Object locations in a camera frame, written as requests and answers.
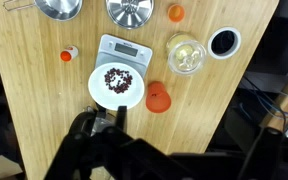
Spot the pile of red beans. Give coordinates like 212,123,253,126
103,67,134,95

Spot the blue cable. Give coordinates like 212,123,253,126
240,74,288,129

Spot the clear glass jar lid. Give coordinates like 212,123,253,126
168,39,207,76

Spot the steel saucepan with wire handle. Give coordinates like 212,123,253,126
3,0,84,22

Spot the white bowl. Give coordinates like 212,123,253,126
87,62,146,112

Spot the brown cardboard sheet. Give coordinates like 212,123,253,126
0,154,24,180

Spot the clear glass jar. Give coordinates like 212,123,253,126
165,32,207,76

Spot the large orange plastic cup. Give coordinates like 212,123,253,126
145,81,172,114

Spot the silver digital kitchen scale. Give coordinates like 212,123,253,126
94,33,154,79

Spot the white salt cellar orange cap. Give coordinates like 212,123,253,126
59,45,80,63

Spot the white cable grommet ring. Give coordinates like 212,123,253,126
207,26,242,61

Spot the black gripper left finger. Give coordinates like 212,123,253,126
45,105,137,180

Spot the round steel lid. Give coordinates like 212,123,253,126
105,0,155,30

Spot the small orange plastic cup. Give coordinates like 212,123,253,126
167,3,186,23

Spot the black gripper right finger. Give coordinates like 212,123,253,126
225,107,285,180

